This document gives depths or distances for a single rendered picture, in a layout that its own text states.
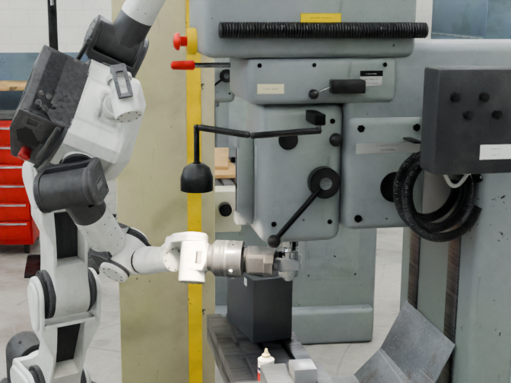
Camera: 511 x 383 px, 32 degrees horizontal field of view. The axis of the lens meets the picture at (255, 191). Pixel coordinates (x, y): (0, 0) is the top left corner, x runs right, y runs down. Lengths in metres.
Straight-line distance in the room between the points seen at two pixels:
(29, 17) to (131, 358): 7.43
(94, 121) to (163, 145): 1.57
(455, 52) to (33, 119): 1.00
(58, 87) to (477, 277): 1.08
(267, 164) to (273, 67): 0.22
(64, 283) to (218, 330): 0.46
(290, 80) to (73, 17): 9.13
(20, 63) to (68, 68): 8.76
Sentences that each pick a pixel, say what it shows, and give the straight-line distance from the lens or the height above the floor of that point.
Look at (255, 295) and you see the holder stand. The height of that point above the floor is 1.05.
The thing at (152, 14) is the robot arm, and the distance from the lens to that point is 2.32.
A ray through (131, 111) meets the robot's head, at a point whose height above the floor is 1.59.
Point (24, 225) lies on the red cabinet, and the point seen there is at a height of 0.23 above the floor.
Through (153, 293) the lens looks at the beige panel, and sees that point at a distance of 3.92.
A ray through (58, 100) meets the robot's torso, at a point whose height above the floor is 1.61.
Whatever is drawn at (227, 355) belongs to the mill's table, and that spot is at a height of 0.90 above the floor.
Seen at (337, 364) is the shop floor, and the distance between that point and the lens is 4.69.
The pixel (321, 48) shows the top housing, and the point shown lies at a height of 1.75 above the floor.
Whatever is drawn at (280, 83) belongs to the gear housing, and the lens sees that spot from 1.91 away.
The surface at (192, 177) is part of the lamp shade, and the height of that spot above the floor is 1.47.
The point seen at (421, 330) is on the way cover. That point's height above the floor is 1.04.
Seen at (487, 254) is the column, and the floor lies 1.30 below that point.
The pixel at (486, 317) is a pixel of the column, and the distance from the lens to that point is 2.08.
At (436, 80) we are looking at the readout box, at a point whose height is 1.70.
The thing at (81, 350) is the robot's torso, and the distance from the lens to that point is 2.73.
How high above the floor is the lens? 1.85
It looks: 12 degrees down
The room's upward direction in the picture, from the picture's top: straight up
